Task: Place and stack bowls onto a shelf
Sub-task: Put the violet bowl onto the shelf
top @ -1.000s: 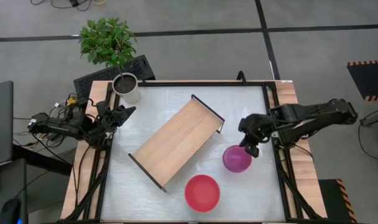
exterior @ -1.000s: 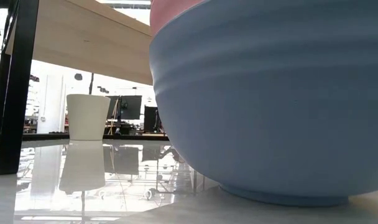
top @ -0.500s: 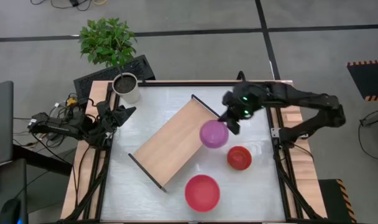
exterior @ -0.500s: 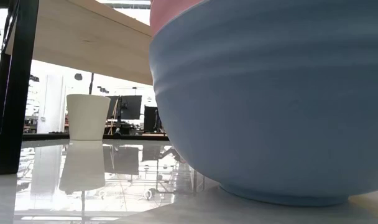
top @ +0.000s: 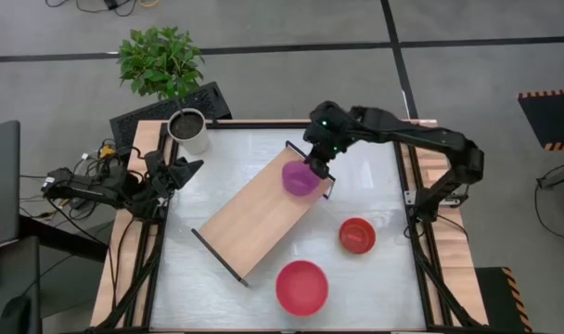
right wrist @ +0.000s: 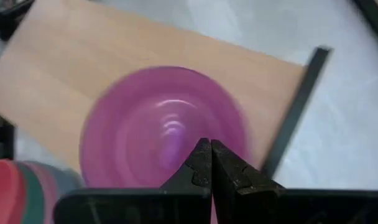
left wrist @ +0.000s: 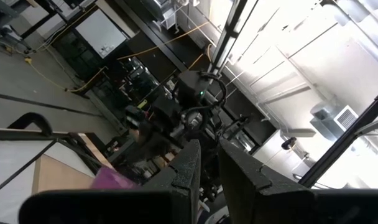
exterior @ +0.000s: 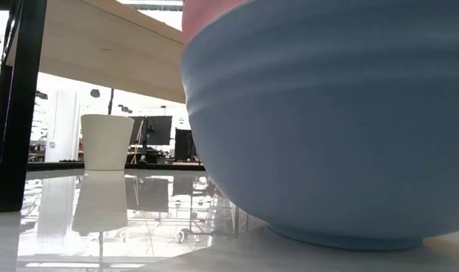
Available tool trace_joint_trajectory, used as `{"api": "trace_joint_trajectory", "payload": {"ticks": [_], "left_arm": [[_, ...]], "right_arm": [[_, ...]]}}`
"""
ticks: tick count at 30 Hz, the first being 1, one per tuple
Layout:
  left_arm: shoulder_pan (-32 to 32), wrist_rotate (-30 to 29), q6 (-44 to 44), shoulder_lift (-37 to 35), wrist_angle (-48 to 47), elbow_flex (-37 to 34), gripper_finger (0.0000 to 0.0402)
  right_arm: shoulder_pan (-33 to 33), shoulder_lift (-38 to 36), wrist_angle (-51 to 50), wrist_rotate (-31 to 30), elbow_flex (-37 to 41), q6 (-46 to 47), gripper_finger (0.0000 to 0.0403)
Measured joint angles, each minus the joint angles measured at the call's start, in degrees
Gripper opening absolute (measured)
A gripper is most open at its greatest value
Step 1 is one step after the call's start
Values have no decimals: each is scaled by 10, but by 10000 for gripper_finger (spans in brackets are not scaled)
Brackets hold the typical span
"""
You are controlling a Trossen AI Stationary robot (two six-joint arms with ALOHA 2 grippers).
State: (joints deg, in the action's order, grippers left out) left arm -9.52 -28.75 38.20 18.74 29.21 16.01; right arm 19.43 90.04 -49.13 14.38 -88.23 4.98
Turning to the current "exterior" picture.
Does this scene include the large blue bowl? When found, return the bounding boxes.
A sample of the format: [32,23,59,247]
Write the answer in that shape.
[180,0,459,252]

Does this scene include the large pink bowl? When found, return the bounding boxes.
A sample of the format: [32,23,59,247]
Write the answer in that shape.
[181,0,249,45]

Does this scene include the wooden shelf black metal legs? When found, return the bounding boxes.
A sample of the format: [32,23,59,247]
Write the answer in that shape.
[0,0,187,213]

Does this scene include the black monitor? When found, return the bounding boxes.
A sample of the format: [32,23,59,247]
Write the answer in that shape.
[174,128,196,162]
[145,115,174,147]
[129,116,146,145]

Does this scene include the white cup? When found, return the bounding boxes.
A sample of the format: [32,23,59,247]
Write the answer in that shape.
[80,113,135,172]

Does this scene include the tall white column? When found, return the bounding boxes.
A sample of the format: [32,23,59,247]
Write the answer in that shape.
[44,89,82,163]

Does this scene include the black table frame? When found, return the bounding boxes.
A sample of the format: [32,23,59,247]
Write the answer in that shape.
[26,161,206,172]

